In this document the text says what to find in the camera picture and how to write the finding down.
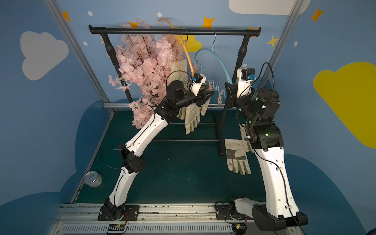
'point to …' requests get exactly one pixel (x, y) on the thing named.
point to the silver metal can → (93, 178)
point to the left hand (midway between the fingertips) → (210, 85)
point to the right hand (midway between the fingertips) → (231, 81)
